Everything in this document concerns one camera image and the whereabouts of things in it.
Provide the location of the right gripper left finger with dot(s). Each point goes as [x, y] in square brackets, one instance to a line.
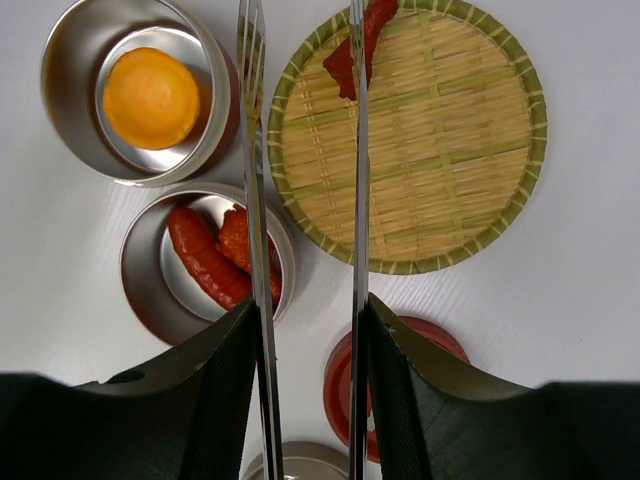
[180, 415]

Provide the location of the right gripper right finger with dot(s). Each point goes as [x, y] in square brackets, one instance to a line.
[438, 417]

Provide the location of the brown lid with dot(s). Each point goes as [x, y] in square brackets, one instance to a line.
[304, 460]

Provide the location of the steel bowl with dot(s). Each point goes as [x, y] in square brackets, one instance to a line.
[84, 46]
[158, 287]

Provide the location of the red octopus sausage piece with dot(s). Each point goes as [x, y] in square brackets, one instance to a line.
[234, 244]

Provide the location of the orange egg yolk ball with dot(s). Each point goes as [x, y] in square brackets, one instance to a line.
[150, 99]

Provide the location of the metal tongs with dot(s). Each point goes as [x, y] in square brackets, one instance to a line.
[251, 55]

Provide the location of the round bamboo tray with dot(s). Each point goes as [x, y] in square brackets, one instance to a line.
[457, 138]

